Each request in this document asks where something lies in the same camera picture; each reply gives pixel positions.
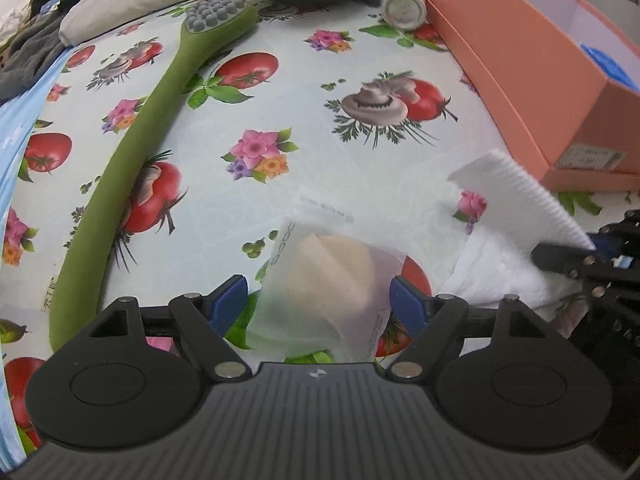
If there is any dark grey fleece blanket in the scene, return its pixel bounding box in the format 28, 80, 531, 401
0, 15, 68, 106

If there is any pink cardboard box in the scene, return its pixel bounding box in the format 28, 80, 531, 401
425, 0, 640, 192

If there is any grey pillow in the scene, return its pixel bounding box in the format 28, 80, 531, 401
59, 0, 261, 48

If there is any light blue bedsheet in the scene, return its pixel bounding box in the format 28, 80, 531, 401
0, 47, 76, 466

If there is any blue and red packet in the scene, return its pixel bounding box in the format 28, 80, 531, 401
580, 44, 640, 88

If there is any floral tomato print bed cover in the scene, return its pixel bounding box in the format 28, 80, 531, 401
0, 0, 640, 461

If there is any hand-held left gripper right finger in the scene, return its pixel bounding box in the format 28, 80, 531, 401
387, 275, 551, 380

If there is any green massage brush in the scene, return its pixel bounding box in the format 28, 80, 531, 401
49, 0, 260, 353

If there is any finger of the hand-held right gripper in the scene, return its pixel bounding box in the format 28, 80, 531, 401
531, 242, 601, 281

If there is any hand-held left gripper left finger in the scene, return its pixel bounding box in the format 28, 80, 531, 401
87, 274, 251, 381

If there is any white pleated cloth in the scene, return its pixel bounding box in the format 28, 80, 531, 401
435, 149, 598, 321

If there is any translucent bag with beige sponge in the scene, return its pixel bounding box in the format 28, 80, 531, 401
247, 217, 406, 363

